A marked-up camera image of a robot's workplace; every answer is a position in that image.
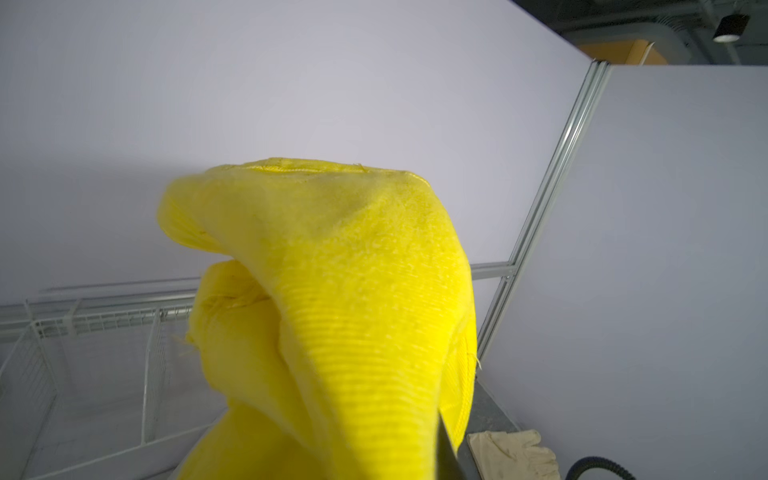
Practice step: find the white wire wall shelf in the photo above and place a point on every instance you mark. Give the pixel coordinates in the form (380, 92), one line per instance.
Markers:
(97, 382)

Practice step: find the ceiling lamp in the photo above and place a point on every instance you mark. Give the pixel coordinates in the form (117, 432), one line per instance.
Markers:
(731, 28)

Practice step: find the beige leather glove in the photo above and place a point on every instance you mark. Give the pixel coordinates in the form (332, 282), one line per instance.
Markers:
(513, 456)

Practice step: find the yellow trousers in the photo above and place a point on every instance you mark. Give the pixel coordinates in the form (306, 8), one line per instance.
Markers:
(340, 325)

